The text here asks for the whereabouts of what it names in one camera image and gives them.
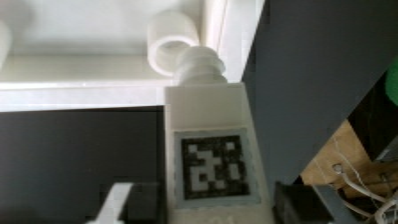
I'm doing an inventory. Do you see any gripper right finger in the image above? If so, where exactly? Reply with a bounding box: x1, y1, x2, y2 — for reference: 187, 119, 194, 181
274, 182, 361, 224

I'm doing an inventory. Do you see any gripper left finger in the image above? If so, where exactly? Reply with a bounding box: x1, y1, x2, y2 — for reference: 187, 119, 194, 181
87, 182, 160, 224

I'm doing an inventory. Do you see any white leg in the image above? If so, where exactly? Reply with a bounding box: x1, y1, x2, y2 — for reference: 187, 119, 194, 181
165, 47, 274, 224

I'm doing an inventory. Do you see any white square tabletop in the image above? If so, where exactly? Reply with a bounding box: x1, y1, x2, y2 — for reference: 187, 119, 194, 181
0, 0, 268, 112

